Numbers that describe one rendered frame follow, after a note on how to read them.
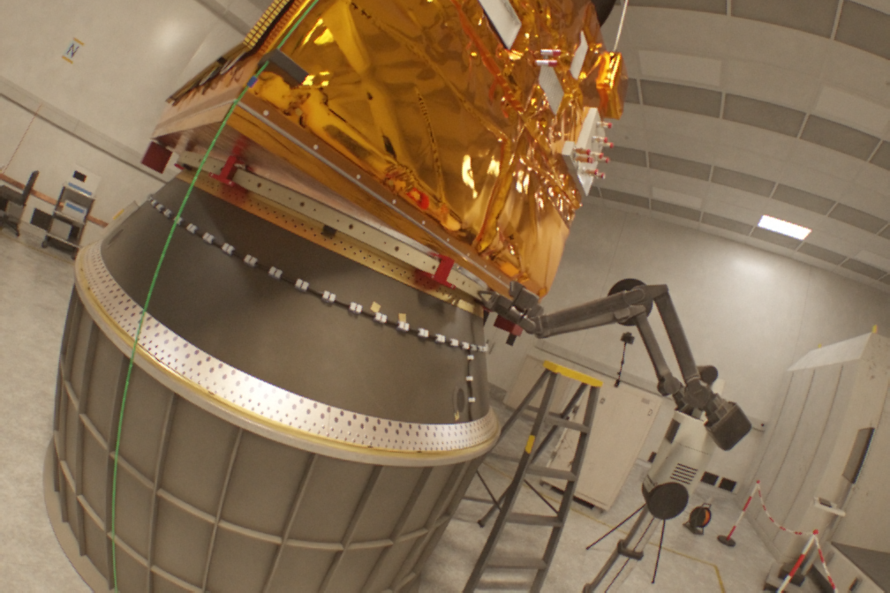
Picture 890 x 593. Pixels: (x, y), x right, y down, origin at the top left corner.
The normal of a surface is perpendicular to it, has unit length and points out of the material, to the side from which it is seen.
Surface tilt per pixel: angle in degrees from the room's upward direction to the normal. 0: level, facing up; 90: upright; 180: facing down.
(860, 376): 90
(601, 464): 90
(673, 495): 90
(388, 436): 43
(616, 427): 90
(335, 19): 104
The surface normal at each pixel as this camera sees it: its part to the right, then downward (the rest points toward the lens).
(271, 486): 0.37, 0.04
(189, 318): 0.24, -0.51
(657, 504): -0.36, -0.26
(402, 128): 0.76, 0.28
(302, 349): 0.49, -0.40
